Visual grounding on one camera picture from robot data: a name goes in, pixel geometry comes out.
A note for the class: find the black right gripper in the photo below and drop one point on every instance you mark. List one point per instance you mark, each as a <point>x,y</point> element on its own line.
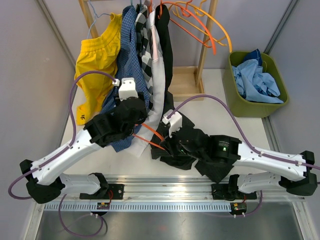
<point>170,142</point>

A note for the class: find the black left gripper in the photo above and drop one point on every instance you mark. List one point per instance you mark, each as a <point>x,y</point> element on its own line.
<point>144,115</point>

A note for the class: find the black striped shirt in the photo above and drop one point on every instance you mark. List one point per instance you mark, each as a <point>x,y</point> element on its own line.
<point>214,154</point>

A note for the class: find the light blue shirt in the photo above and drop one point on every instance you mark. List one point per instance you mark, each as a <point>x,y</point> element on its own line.
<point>254,85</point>

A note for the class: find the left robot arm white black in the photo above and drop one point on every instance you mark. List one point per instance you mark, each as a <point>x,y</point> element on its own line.
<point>48,180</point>

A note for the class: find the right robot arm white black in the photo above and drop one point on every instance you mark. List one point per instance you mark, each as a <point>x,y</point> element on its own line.
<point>249,169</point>

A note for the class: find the blue checked shirt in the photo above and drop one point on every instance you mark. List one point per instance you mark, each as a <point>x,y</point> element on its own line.
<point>128,66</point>

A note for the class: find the black white plaid shirt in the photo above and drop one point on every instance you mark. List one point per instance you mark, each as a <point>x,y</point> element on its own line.
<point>143,39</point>

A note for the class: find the yellow plastic hanger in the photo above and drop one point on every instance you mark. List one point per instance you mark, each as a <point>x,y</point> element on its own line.
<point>201,20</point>

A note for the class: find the dark blue striped shirt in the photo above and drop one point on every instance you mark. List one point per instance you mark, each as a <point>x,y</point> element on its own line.
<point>254,55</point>

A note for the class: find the olive green plastic bin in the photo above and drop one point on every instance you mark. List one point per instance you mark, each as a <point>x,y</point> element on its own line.
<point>237,104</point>

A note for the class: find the wooden clothes rack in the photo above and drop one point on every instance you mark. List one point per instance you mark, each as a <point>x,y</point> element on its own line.
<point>187,80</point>

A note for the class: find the yellow shorts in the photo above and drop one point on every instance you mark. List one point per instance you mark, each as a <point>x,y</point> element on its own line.
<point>97,54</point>

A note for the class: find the black garment on rack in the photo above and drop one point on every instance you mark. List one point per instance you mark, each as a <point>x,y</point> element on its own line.
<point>162,20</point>

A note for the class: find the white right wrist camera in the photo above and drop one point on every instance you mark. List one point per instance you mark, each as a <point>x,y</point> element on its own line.
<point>174,122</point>

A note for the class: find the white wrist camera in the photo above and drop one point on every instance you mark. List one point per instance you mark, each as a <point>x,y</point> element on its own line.
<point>126,88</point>
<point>174,122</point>

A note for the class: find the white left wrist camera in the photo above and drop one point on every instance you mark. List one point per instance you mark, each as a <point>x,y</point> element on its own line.
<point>126,88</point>

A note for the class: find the aluminium mounting rail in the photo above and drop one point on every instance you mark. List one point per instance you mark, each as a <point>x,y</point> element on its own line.
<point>142,194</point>

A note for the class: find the light blue wire hanger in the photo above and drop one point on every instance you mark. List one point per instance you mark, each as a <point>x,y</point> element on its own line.
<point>92,31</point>

